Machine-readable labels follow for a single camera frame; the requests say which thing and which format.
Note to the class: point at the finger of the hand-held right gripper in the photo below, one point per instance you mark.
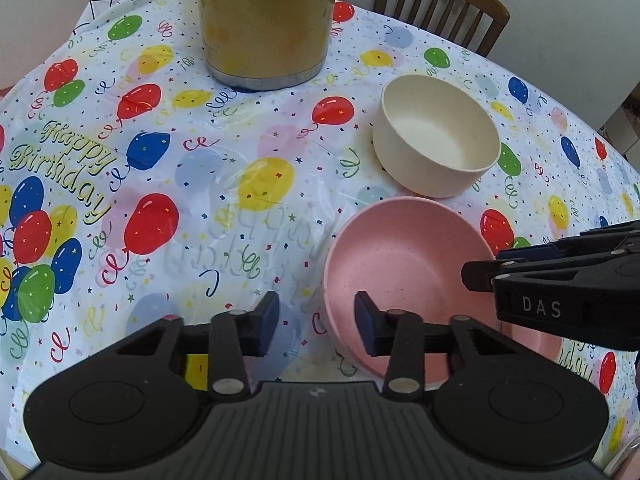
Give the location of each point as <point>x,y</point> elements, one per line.
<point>540,251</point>
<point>480,275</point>

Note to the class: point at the balloon print tablecloth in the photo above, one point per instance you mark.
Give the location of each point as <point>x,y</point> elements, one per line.
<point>200,125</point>

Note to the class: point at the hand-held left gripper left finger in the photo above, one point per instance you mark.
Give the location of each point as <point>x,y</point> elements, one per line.
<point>270,321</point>

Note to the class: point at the gold thermos jug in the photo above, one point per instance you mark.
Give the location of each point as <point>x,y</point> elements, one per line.
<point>265,20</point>

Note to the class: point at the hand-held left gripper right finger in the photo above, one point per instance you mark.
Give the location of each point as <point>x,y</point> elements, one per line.
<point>364,321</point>

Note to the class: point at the pink round bowl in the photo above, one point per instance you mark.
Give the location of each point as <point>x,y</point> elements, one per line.
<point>410,260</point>

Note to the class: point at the cream round bowl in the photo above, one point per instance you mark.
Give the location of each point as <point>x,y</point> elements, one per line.
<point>435,130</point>

